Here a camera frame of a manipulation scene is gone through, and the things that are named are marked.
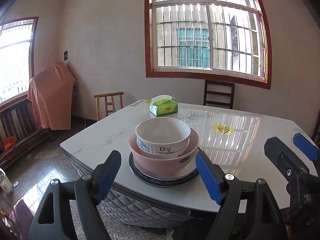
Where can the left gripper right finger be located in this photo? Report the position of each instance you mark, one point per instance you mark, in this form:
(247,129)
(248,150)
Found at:
(247,210)

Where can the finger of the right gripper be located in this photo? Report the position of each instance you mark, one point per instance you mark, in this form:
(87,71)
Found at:
(305,146)
(284,159)

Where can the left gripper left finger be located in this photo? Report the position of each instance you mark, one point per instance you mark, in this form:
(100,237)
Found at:
(53,219)

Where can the blue floral patterned plate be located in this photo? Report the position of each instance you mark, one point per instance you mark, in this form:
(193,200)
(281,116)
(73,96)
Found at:
(161,183)

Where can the white bowl blue band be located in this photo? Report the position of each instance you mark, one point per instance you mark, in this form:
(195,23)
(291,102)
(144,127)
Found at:
(162,134)

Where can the white plate with rose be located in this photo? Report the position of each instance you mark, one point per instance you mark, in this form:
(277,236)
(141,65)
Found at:
(165,176)

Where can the white ribbed bowl pink band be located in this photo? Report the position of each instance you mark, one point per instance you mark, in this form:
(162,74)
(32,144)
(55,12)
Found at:
(169,155)

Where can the quilted grey table base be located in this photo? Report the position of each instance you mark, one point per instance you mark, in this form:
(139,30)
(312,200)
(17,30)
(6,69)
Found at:
(138,209)

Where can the yellow warning sticker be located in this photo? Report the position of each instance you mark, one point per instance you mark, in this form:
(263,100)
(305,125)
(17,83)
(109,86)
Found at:
(223,129)

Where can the white cup on floor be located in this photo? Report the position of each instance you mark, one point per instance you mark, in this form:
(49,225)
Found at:
(5,183)

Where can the light wooden chair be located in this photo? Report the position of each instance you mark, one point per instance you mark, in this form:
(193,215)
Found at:
(109,103)

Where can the dark wooden bench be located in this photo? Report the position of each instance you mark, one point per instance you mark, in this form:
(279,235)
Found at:
(19,134)

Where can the dark wooden chair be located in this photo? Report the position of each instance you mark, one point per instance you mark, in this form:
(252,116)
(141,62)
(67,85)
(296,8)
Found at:
(219,94)

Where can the orange cloth covered object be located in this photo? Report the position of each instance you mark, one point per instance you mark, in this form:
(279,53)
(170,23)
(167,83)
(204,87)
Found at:
(50,93)

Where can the green tissue pack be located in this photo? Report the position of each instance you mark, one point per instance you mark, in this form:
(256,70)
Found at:
(163,105)

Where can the large barred window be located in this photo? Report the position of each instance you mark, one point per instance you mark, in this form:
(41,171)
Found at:
(220,40)

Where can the side window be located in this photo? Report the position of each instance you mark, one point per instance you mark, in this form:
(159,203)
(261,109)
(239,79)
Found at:
(17,56)

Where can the black wall switch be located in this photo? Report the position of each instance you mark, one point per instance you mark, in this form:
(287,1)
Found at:
(66,55)

